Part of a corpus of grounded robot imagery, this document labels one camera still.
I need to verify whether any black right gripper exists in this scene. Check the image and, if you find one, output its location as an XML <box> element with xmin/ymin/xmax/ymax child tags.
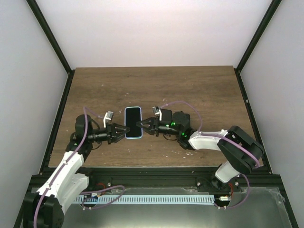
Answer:
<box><xmin>136</xmin><ymin>116</ymin><xmax>181</xmax><ymax>137</ymax></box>

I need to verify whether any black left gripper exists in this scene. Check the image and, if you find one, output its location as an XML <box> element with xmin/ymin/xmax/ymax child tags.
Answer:
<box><xmin>88</xmin><ymin>123</ymin><xmax>131</xmax><ymax>144</ymax></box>

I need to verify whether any light blue phone case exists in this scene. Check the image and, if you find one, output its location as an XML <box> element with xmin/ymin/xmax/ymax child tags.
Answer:
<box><xmin>124</xmin><ymin>106</ymin><xmax>143</xmax><ymax>140</ymax></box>

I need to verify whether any magenta phone black screen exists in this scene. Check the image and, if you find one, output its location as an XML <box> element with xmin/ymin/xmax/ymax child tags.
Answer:
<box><xmin>161</xmin><ymin>109</ymin><xmax>172</xmax><ymax>124</ymax></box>

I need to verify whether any white phone black screen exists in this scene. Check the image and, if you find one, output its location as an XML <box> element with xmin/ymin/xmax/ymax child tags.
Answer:
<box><xmin>172</xmin><ymin>111</ymin><xmax>190</xmax><ymax>132</ymax></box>

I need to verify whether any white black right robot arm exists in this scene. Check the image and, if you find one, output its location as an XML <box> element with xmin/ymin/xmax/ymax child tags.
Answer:
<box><xmin>136</xmin><ymin>109</ymin><xmax>265</xmax><ymax>191</ymax></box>

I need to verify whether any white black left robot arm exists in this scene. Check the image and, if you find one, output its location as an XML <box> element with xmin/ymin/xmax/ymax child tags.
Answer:
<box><xmin>23</xmin><ymin>111</ymin><xmax>130</xmax><ymax>228</ymax></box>

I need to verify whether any grey metal front plate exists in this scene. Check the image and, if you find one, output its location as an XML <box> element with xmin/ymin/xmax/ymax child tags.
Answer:
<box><xmin>63</xmin><ymin>187</ymin><xmax>292</xmax><ymax>228</ymax></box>

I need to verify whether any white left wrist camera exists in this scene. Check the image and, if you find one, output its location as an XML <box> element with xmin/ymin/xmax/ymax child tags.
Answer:
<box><xmin>103</xmin><ymin>111</ymin><xmax>114</xmax><ymax>128</ymax></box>

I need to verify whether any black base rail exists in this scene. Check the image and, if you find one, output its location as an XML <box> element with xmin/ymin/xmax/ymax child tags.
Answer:
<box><xmin>30</xmin><ymin>167</ymin><xmax>282</xmax><ymax>194</ymax></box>

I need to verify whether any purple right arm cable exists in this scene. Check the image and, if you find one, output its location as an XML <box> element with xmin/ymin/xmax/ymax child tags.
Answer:
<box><xmin>160</xmin><ymin>100</ymin><xmax>261</xmax><ymax>168</ymax></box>

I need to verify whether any light blue slotted cable duct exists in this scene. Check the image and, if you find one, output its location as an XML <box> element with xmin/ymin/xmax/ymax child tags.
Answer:
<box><xmin>73</xmin><ymin>195</ymin><xmax>215</xmax><ymax>205</ymax></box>

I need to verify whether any black frame post left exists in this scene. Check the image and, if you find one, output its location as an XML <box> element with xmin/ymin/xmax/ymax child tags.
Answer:
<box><xmin>25</xmin><ymin>0</ymin><xmax>72</xmax><ymax>75</ymax></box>

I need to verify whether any black frame post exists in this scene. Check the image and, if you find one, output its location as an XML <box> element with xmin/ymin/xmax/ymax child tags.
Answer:
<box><xmin>25</xmin><ymin>0</ymin><xmax>72</xmax><ymax>75</ymax></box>
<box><xmin>236</xmin><ymin>0</ymin><xmax>283</xmax><ymax>72</ymax></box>

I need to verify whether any black frame post right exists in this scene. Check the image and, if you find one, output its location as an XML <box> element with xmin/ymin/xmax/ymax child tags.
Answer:
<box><xmin>236</xmin><ymin>0</ymin><xmax>283</xmax><ymax>72</ymax></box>

